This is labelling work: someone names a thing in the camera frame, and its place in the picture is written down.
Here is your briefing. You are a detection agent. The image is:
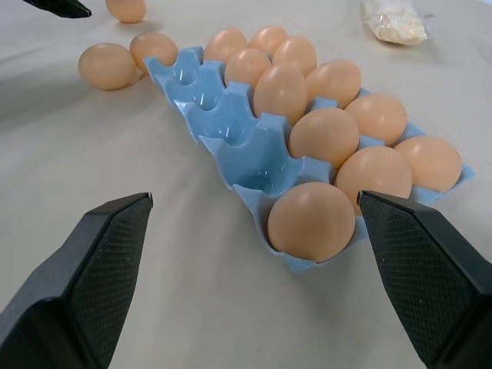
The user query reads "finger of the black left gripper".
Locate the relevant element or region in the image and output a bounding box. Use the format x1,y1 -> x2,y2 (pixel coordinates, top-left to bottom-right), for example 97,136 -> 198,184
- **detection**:
22,0 -> 93,20

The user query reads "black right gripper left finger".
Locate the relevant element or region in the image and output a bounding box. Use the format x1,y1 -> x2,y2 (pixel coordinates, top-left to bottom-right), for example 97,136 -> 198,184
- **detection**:
0,191 -> 155,369

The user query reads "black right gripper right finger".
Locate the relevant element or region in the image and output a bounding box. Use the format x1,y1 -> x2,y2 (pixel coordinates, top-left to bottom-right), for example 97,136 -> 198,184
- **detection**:
356,190 -> 492,369

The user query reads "blue plastic egg tray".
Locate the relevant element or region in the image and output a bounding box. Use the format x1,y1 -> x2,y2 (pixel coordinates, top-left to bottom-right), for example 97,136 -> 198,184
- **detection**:
142,45 -> 476,276

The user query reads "brown egg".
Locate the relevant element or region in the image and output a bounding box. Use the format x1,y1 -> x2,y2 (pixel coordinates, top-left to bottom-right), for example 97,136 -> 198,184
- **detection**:
344,93 -> 408,148
105,0 -> 148,24
392,135 -> 463,194
253,65 -> 309,127
248,25 -> 289,54
271,35 -> 318,78
203,28 -> 248,63
288,107 -> 361,170
78,42 -> 138,91
224,48 -> 273,91
267,181 -> 357,264
335,146 -> 414,217
128,32 -> 179,75
305,59 -> 363,110

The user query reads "clear bag of yellowish food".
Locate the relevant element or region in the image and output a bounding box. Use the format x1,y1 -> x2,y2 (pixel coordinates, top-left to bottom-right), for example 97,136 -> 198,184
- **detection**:
359,0 -> 440,46

